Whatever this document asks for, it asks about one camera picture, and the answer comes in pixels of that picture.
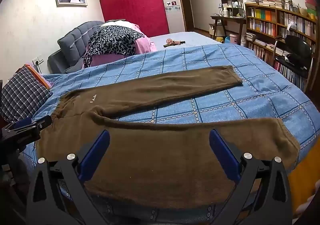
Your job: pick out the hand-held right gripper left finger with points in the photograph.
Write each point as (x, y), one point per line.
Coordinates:
(96, 151)

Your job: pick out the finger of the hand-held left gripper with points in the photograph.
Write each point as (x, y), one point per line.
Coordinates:
(37, 124)

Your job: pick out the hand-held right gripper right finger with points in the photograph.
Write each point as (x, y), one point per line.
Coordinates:
(223, 151)

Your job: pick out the plaid pillow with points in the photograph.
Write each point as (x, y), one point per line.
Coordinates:
(22, 92)

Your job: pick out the blue checked blanket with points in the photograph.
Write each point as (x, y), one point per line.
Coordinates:
(250, 104)

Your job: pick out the grey padded headboard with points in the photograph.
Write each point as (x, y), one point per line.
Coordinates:
(71, 42)

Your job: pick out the yellow plastic container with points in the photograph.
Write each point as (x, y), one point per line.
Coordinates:
(220, 39)

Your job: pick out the leopard print cloth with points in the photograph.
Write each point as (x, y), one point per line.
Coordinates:
(110, 39)

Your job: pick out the pink waste bin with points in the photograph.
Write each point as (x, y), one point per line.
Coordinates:
(234, 39)

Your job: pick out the grey bed sheet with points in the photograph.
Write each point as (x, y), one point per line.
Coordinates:
(192, 38)

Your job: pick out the small handheld fan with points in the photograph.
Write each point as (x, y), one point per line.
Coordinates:
(172, 42)

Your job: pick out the black office chair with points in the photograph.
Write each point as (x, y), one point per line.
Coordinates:
(298, 47)

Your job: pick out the dark wooden desk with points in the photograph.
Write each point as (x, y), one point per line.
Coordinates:
(228, 19)

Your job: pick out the wooden bookshelf with books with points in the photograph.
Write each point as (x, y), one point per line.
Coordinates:
(265, 23)

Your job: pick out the white wardrobe door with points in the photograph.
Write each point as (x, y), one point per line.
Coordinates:
(173, 18)

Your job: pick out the wooden desktop shelf organiser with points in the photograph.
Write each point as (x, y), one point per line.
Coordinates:
(233, 5)

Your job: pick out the stack of books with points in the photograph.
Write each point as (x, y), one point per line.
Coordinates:
(265, 0)

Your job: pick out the red and green boxes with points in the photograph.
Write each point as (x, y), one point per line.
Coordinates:
(310, 4)

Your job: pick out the white wall socket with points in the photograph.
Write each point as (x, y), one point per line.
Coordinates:
(38, 60)

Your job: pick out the wooden door frame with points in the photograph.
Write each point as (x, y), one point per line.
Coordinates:
(186, 4)

